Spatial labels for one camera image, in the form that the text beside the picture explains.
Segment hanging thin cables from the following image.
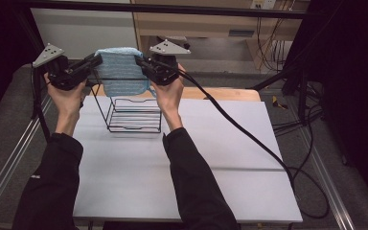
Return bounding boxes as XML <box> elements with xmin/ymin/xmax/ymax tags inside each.
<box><xmin>256</xmin><ymin>16</ymin><xmax>289</xmax><ymax>72</ymax></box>

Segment light blue striped towel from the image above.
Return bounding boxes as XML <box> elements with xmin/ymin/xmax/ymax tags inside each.
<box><xmin>94</xmin><ymin>47</ymin><xmax>151</xmax><ymax>99</ymax></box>

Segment thick black cable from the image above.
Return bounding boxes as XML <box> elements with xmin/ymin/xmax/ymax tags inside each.
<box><xmin>29</xmin><ymin>65</ymin><xmax>52</xmax><ymax>144</ymax></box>
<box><xmin>159</xmin><ymin>61</ymin><xmax>299</xmax><ymax>195</ymax></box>

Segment bundle of black floor cables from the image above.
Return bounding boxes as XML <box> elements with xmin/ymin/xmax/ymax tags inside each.
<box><xmin>271</xmin><ymin>103</ymin><xmax>325</xmax><ymax>137</ymax></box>

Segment thin black looped cable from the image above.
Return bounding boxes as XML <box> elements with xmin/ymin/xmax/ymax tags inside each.
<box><xmin>291</xmin><ymin>165</ymin><xmax>333</xmax><ymax>220</ymax></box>

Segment aluminium floor rail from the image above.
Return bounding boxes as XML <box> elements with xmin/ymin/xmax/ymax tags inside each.
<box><xmin>0</xmin><ymin>95</ymin><xmax>54</xmax><ymax>221</ymax></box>
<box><xmin>298</xmin><ymin>127</ymin><xmax>357</xmax><ymax>230</ymax></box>

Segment person's left hand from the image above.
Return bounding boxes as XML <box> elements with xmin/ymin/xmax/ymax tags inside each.
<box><xmin>43</xmin><ymin>71</ymin><xmax>90</xmax><ymax>115</ymax></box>

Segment wooden desk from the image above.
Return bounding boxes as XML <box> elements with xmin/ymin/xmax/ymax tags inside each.
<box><xmin>130</xmin><ymin>0</ymin><xmax>311</xmax><ymax>72</ymax></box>

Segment dark curtain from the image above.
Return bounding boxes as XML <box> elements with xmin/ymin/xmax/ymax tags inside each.
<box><xmin>0</xmin><ymin>0</ymin><xmax>44</xmax><ymax>132</ymax></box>
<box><xmin>286</xmin><ymin>0</ymin><xmax>368</xmax><ymax>205</ymax></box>

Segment black metal stand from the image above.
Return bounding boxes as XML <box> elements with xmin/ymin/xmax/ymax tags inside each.
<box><xmin>250</xmin><ymin>57</ymin><xmax>311</xmax><ymax>127</ymax></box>

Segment white wall socket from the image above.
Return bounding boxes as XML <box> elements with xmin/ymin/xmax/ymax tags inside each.
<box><xmin>249</xmin><ymin>0</ymin><xmax>278</xmax><ymax>11</ymax></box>

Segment black wire rack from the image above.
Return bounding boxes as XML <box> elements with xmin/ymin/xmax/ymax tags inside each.
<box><xmin>87</xmin><ymin>74</ymin><xmax>164</xmax><ymax>134</ymax></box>

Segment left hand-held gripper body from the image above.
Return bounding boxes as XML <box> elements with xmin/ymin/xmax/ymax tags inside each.
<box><xmin>32</xmin><ymin>42</ymin><xmax>92</xmax><ymax>92</ymax></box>

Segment person's right hand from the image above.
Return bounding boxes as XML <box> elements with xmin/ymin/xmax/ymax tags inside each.
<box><xmin>149</xmin><ymin>62</ymin><xmax>187</xmax><ymax>113</ymax></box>

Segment black metal frame bar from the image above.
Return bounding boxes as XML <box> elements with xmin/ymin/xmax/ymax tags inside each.
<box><xmin>11</xmin><ymin>0</ymin><xmax>319</xmax><ymax>21</ymax></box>

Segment yellow and black tape piece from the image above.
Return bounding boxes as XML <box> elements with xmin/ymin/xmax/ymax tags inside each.
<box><xmin>271</xmin><ymin>95</ymin><xmax>289</xmax><ymax>111</ymax></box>

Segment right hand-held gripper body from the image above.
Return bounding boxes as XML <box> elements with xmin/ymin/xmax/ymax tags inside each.
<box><xmin>144</xmin><ymin>38</ymin><xmax>193</xmax><ymax>87</ymax></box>

